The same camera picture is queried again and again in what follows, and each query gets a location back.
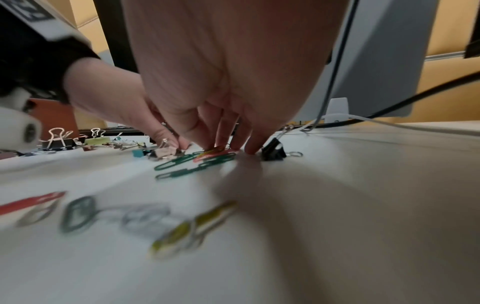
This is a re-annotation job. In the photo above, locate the white monitor stand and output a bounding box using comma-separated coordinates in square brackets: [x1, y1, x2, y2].
[323, 97, 350, 123]

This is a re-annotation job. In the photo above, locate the orange-red box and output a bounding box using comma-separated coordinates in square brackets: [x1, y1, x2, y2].
[28, 98, 80, 142]

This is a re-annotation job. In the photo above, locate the black wrist strap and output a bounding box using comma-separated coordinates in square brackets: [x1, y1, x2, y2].
[0, 6, 101, 105]

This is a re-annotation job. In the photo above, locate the yellow-green binder clip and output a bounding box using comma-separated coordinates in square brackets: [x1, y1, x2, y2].
[83, 128, 113, 148]

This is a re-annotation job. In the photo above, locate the green paper clip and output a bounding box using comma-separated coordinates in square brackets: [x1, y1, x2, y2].
[198, 153, 237, 167]
[153, 154, 205, 171]
[154, 166, 211, 181]
[60, 196, 98, 233]

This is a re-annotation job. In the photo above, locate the beige binder clip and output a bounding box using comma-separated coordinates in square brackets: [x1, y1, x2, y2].
[148, 138, 186, 161]

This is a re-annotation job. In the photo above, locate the white paper clip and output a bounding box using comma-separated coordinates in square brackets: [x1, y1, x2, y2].
[15, 201, 61, 228]

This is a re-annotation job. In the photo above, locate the clear paper clip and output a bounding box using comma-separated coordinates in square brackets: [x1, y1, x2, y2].
[95, 203, 177, 235]

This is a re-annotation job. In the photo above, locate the grey monitor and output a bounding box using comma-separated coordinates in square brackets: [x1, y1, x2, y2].
[288, 0, 439, 122]

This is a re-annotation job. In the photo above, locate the cardboard box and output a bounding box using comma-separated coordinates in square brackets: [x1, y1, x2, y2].
[48, 0, 113, 54]

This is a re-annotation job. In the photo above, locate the red paper clip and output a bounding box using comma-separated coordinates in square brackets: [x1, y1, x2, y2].
[193, 149, 238, 163]
[0, 191, 68, 216]

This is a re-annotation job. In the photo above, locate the black binder clip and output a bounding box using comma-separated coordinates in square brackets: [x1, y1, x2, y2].
[259, 137, 303, 162]
[38, 127, 77, 151]

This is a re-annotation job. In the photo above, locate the person's left hand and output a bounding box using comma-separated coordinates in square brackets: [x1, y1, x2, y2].
[63, 57, 193, 150]

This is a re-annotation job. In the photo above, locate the silver binder clip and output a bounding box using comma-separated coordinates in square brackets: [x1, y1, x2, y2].
[111, 137, 140, 151]

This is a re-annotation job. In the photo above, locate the black monitor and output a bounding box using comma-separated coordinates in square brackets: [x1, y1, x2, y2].
[93, 0, 140, 73]

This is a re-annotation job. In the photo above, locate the person's right hand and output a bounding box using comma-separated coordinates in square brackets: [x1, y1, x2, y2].
[121, 0, 350, 156]

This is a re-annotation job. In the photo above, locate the black cable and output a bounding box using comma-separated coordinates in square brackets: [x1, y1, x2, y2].
[288, 71, 480, 129]

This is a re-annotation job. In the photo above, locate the thin grey cable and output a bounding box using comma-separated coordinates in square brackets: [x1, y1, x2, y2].
[309, 0, 362, 131]

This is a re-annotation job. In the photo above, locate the white cable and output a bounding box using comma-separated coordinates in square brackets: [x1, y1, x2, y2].
[300, 114, 480, 133]

